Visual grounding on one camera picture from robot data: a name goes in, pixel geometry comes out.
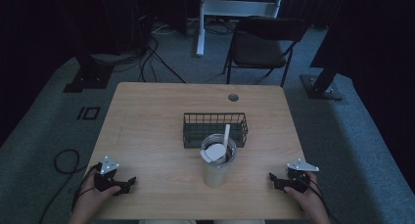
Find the person's right hand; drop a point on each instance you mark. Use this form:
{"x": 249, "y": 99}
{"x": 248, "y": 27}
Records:
{"x": 311, "y": 202}

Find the white spoon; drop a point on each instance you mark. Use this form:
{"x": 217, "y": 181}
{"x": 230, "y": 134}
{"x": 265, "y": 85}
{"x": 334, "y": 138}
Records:
{"x": 215, "y": 151}

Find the person's left hand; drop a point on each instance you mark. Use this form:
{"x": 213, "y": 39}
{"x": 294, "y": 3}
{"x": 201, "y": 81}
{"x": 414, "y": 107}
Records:
{"x": 89, "y": 201}

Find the white desk frame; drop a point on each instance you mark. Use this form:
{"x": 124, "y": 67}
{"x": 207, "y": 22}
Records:
{"x": 235, "y": 8}

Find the black metal stand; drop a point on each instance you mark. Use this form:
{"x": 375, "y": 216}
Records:
{"x": 89, "y": 79}
{"x": 321, "y": 87}

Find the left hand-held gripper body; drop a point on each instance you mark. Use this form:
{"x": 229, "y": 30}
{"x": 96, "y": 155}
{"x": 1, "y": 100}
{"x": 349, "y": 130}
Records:
{"x": 105, "y": 181}

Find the round table grommet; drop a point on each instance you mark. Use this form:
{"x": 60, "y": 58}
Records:
{"x": 233, "y": 97}

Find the black folding chair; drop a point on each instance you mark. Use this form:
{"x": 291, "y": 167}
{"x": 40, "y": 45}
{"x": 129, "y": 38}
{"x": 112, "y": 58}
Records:
{"x": 257, "y": 51}

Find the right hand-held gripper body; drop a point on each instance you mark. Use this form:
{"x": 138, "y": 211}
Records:
{"x": 297, "y": 181}

